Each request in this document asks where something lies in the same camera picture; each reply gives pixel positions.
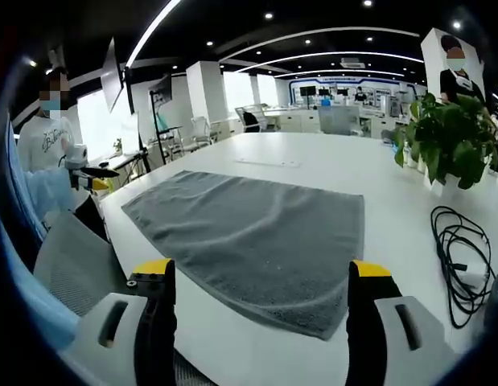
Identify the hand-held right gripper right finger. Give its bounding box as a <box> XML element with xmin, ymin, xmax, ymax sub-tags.
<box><xmin>344</xmin><ymin>259</ymin><xmax>467</xmax><ymax>386</ymax></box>

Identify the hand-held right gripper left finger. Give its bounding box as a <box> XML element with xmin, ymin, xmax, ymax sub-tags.
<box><xmin>60</xmin><ymin>259</ymin><xmax>178</xmax><ymax>386</ymax></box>

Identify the grey towel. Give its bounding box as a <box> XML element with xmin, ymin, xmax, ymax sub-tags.
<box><xmin>121</xmin><ymin>170</ymin><xmax>366</xmax><ymax>342</ymax></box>

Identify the person's white printed shirt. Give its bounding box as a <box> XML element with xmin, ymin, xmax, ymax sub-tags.
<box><xmin>17</xmin><ymin>114</ymin><xmax>79</xmax><ymax>174</ymax></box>

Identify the black tripod stand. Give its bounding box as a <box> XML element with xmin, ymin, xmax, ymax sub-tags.
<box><xmin>125</xmin><ymin>66</ymin><xmax>152</xmax><ymax>175</ymax></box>

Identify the grey mesh office chair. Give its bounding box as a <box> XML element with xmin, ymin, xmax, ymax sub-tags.
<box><xmin>33</xmin><ymin>211</ymin><xmax>217</xmax><ymax>386</ymax></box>

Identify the white office chair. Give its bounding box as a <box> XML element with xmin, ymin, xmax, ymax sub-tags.
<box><xmin>191</xmin><ymin>116</ymin><xmax>212</xmax><ymax>150</ymax></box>

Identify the white power adapter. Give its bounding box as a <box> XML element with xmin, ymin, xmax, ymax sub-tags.
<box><xmin>453</xmin><ymin>263</ymin><xmax>491</xmax><ymax>290</ymax></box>

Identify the person's light blue garment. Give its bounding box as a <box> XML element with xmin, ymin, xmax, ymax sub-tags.
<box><xmin>0</xmin><ymin>112</ymin><xmax>83</xmax><ymax>355</ymax></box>

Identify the long ceiling light strip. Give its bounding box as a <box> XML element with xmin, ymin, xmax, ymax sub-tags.
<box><xmin>126</xmin><ymin>0</ymin><xmax>183</xmax><ymax>68</ymax></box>

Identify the black office chair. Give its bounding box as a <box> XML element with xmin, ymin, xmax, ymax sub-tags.
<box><xmin>235</xmin><ymin>107</ymin><xmax>262</xmax><ymax>133</ymax></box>

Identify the white table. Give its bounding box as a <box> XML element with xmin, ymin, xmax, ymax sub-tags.
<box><xmin>98</xmin><ymin>131</ymin><xmax>498</xmax><ymax>386</ymax></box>

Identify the white drawer cabinet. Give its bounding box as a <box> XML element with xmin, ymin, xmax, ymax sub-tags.
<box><xmin>278</xmin><ymin>110</ymin><xmax>321</xmax><ymax>133</ymax></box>

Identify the green potted plant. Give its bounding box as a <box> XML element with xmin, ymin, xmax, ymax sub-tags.
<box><xmin>393</xmin><ymin>92</ymin><xmax>498</xmax><ymax>198</ymax></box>

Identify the grey mesh chair back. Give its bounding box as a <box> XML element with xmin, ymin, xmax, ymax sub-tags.
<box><xmin>317</xmin><ymin>105</ymin><xmax>364</xmax><ymax>136</ymax></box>

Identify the white machine cabinet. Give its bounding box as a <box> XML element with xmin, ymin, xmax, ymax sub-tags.
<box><xmin>387</xmin><ymin>90</ymin><xmax>414</xmax><ymax>118</ymax></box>

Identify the black coiled cable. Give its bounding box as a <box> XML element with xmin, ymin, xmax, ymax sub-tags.
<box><xmin>430</xmin><ymin>205</ymin><xmax>497</xmax><ymax>329</ymax></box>

